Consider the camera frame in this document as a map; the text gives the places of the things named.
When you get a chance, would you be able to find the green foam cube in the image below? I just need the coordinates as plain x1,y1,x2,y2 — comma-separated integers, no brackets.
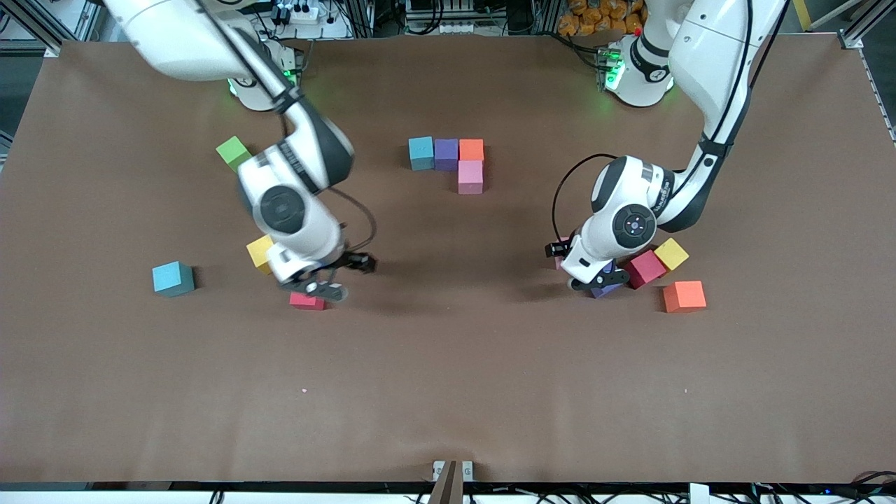
216,136,251,174

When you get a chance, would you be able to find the yellow foam cube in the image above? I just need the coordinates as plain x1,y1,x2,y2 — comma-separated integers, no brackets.
653,237,690,274
246,235,275,275

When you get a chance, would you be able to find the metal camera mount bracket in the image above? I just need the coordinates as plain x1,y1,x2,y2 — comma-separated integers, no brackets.
432,459,475,504

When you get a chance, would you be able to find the paper table cover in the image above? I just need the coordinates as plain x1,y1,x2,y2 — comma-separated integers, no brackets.
0,31,896,485

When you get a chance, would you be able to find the aluminium frame profile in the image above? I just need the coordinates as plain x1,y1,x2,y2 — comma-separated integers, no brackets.
0,0,60,58
840,0,896,50

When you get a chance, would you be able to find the bag of orange items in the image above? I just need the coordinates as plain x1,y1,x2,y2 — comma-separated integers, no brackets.
558,0,645,37

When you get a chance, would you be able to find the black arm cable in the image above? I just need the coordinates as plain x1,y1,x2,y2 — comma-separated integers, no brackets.
552,0,778,246
196,0,377,254

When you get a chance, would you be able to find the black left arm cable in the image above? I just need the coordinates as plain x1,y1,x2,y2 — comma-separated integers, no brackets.
552,0,778,246

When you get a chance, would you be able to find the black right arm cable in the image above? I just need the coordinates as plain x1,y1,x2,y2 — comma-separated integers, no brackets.
196,0,377,254

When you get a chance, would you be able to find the purple foam cube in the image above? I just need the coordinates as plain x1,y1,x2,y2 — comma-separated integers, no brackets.
434,139,461,173
590,262,624,300

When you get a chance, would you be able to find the white power strip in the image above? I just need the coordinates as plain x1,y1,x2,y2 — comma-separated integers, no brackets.
269,2,321,25

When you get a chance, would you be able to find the light blue foam cube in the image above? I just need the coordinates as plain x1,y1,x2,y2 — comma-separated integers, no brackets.
152,261,195,298
409,136,435,172

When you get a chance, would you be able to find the electronics rack unit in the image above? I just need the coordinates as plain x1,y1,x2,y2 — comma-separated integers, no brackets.
405,0,478,36

